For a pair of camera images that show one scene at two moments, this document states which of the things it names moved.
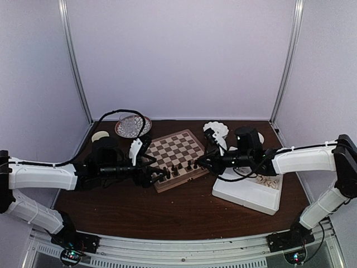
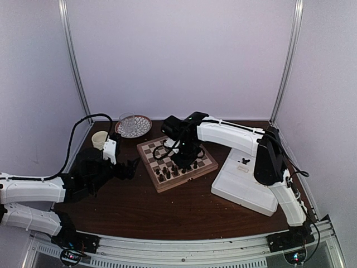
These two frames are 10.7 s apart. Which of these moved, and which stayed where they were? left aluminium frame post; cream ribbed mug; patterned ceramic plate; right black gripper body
Moved: right black gripper body
Stayed: cream ribbed mug; left aluminium frame post; patterned ceramic plate
